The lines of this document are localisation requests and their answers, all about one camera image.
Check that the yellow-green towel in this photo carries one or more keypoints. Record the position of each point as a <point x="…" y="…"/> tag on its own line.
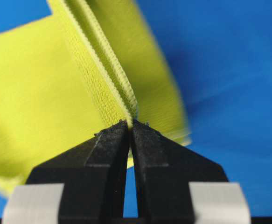
<point x="67" y="76"/>

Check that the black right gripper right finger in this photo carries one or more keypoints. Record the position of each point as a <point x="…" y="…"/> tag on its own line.
<point x="178" y="186"/>

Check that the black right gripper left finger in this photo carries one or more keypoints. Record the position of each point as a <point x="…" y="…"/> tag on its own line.
<point x="84" y="185"/>

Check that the blue table cloth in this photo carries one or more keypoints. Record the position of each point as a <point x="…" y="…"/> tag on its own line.
<point x="219" y="53"/>

